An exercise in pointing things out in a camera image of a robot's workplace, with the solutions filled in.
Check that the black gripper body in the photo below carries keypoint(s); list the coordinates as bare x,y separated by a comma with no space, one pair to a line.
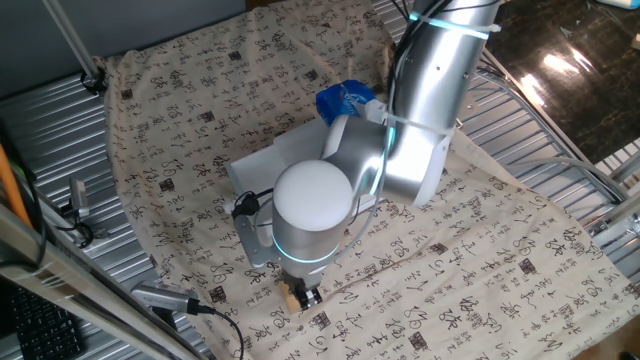
300,281

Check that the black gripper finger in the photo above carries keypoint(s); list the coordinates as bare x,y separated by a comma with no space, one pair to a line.
303,299
316,296

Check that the wooden block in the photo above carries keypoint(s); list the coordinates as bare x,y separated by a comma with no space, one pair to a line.
290,302

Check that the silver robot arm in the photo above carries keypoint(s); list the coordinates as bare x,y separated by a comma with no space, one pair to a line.
430,75

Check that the beige calligraphy print cloth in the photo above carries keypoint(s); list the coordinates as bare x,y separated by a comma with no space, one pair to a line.
450,275

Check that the blue tissue pack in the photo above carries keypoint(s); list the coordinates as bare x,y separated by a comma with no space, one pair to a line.
340,102

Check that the black keyboard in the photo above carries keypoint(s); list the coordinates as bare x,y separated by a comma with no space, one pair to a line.
45,330

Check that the black pole clamp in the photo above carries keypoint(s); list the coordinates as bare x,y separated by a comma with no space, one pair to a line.
95,80

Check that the thin metal pole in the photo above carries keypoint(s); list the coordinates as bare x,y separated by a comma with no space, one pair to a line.
70,37

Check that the pale blue flat object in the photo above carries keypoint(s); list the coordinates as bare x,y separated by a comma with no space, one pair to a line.
620,3

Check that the grey camera mounting bracket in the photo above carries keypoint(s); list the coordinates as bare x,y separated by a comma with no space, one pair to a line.
255,240

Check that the aluminium frame profile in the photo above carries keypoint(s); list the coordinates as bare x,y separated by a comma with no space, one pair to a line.
615,210
75,285

